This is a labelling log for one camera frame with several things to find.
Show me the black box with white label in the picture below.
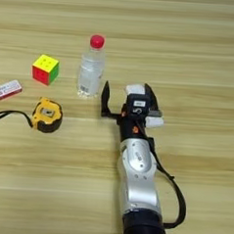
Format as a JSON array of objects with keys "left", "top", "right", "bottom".
[{"left": 125, "top": 92, "right": 152, "bottom": 118}]

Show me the white remote control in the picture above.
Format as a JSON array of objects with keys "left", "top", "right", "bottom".
[{"left": 122, "top": 82, "right": 167, "bottom": 129}]

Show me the colourful puzzle cube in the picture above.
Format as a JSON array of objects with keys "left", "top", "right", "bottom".
[{"left": 30, "top": 53, "right": 61, "bottom": 87}]

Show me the yellow black tape measure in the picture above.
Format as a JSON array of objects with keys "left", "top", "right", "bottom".
[{"left": 0, "top": 94, "right": 66, "bottom": 135}]

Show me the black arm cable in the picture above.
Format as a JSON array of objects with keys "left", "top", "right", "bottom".
[{"left": 143, "top": 136, "right": 191, "bottom": 231}]

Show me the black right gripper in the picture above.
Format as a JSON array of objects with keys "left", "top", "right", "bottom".
[{"left": 98, "top": 79, "right": 166, "bottom": 146}]

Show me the small red and white box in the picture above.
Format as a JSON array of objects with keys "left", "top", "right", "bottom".
[{"left": 0, "top": 78, "right": 24, "bottom": 103}]

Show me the clear bottle with red cap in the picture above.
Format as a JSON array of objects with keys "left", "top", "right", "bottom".
[{"left": 76, "top": 33, "right": 109, "bottom": 100}]

